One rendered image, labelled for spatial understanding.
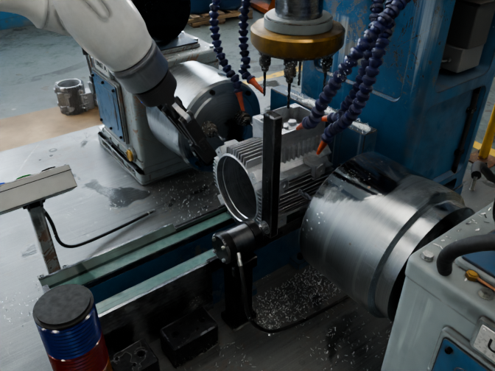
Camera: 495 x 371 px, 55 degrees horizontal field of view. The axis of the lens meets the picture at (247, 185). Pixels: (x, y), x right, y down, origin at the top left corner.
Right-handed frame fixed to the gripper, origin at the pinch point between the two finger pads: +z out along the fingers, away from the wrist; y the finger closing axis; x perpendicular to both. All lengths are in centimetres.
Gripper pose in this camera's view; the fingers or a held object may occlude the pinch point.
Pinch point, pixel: (202, 148)
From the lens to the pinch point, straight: 99.2
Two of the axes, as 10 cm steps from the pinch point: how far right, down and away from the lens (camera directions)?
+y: -6.0, -4.5, 6.6
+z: 4.0, 5.5, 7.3
